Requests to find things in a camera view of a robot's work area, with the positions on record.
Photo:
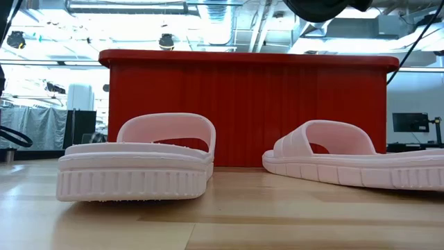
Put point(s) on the pink rubber slide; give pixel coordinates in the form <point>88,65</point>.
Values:
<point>381,170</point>
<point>132,180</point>

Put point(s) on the black rubber slide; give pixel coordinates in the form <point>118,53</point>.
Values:
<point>322,10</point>

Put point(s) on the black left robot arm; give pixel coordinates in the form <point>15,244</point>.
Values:
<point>5,8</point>

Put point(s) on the red plastic bin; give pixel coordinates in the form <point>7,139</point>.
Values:
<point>243,104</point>

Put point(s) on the black dome ceiling lamp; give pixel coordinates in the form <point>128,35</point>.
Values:
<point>166,41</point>

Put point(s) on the small round black fixture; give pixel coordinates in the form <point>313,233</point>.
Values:
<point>106,87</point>

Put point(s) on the dark chair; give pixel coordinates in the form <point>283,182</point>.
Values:
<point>93,139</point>

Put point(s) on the black cabinet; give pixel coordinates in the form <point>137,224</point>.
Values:
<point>81,128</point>

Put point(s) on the white cylindrical tank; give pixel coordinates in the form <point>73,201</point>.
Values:
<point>80,97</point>

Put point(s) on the black ceiling fixture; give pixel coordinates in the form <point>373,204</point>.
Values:
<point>55,87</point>

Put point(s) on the grey curtain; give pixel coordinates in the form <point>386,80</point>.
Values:
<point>41,125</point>

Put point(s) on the black computer monitor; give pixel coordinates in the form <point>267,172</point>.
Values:
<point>410,122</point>

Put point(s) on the black desk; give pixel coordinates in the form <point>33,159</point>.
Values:
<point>416,147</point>

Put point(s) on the black monitor stand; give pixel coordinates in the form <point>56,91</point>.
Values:
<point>437,132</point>

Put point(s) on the black spotlight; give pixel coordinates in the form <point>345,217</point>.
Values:
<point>15,40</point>

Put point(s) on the silver ceiling duct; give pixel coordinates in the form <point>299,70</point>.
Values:
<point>312,27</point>

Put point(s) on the short metal post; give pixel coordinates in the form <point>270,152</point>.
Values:
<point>9,156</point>

